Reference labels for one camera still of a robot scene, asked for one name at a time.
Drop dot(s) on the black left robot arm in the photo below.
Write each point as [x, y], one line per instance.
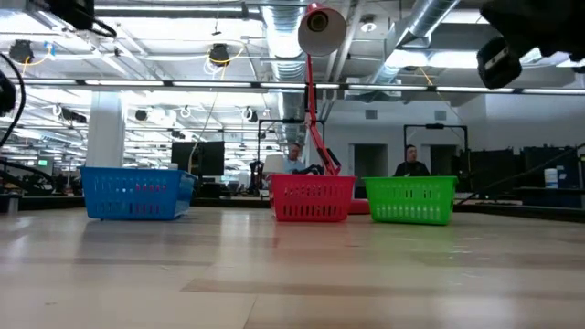
[5, 93]

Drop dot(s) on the green plastic basket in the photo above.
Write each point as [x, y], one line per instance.
[411, 201]

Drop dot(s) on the black monitor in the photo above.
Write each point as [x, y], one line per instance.
[201, 157]

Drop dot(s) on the silver ventilation duct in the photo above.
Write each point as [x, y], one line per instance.
[285, 41]

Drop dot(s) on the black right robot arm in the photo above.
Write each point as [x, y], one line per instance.
[573, 27]

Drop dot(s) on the white pillar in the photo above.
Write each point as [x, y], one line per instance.
[105, 130]

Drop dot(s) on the red plastic basket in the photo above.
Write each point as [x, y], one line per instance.
[311, 198]

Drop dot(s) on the black metal rig frame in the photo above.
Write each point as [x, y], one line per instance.
[166, 84]

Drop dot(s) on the red desk lamp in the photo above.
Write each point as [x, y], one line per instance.
[312, 114]

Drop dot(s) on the blue plastic basket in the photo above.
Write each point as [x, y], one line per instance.
[137, 194]

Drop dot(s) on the person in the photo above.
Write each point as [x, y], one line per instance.
[294, 162]
[411, 164]

